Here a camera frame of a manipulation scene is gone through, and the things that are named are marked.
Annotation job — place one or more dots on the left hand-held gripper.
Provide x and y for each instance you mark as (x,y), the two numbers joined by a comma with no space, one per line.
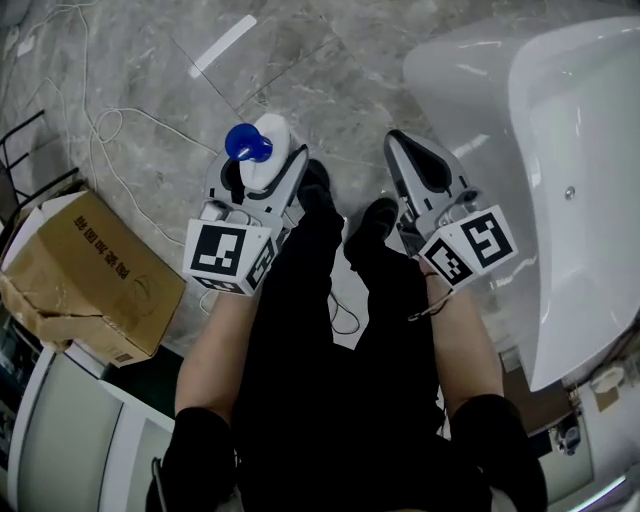
(215,250)

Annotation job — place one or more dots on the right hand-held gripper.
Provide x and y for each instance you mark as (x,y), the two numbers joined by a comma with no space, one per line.
(480,240)

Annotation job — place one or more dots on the white bottle with blue cap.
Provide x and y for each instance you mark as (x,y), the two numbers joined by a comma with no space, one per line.
(267,165)

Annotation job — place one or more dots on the white bathtub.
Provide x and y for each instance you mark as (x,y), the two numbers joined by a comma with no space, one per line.
(565,200)

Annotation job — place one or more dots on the person's left forearm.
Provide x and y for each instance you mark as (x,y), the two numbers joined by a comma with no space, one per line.
(215,360)

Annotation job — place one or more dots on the person's right forearm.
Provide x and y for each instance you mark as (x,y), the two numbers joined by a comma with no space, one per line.
(465,350)

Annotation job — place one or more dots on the person's left black shoe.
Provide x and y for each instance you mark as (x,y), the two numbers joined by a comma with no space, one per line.
(315,177)

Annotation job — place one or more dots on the person's black shoe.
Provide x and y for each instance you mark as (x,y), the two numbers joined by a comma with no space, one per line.
(315,177)
(372,220)

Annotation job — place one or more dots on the person's right black shoe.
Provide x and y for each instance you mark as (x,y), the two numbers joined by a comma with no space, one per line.
(372,220)

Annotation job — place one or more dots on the large printed cardboard box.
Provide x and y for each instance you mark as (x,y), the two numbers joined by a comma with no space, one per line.
(95,280)

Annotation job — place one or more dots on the person's black trousers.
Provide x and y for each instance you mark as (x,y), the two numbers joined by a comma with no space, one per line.
(350,375)

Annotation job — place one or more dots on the black metal chair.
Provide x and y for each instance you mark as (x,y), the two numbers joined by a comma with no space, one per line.
(20,165)

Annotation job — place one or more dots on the white power adapter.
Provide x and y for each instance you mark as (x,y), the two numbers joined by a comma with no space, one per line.
(26,47)

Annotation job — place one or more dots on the person's black shirt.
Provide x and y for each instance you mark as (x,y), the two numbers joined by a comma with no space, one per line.
(200,460)

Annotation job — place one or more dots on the white framed glass panel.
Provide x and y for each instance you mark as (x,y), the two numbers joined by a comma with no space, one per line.
(75,430)

